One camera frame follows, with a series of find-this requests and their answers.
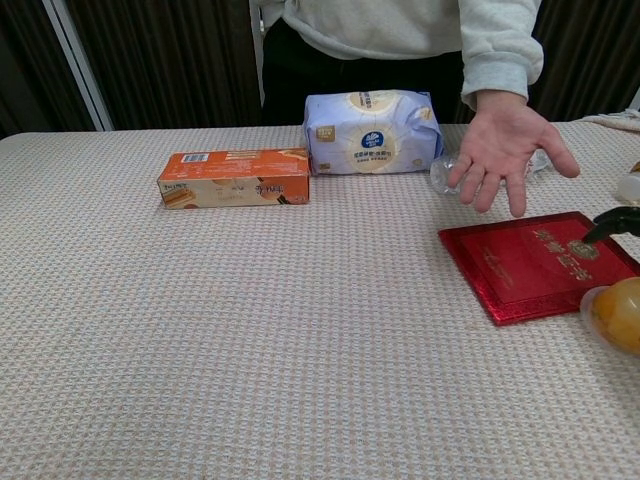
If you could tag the person's left hand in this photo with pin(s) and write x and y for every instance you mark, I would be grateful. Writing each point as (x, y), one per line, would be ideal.
(505, 140)

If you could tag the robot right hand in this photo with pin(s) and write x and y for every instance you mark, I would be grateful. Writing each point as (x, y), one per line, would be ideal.
(620, 220)

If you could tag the orange jelly cup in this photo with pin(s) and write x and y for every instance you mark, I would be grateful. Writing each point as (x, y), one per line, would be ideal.
(617, 320)

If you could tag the person's left forearm grey sleeve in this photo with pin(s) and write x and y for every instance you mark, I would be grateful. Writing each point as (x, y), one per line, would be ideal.
(500, 50)

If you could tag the yellow tea bottle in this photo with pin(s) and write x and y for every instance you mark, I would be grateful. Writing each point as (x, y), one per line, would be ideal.
(630, 187)

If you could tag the clear plastic water bottle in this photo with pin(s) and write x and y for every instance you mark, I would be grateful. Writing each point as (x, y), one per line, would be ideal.
(440, 175)

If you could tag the red certificate book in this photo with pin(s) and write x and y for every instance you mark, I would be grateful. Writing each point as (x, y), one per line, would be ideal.
(525, 270)

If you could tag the dark pleated curtain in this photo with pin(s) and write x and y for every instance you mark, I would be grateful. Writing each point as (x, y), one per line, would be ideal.
(590, 55)
(30, 65)
(185, 65)

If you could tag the pale blue tissue pack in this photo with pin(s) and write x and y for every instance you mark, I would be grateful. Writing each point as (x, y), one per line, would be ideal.
(370, 135)

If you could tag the person's torso grey sweater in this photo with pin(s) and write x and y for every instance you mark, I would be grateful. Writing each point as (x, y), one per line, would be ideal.
(360, 30)

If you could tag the orange biscuit box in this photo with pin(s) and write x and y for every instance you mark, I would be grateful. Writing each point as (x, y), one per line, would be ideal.
(235, 175)

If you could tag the beige woven tablecloth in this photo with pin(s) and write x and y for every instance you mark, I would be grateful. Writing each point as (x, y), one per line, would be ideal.
(250, 325)

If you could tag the white metal frame post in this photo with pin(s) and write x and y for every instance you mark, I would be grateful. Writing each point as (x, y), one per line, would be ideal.
(77, 65)

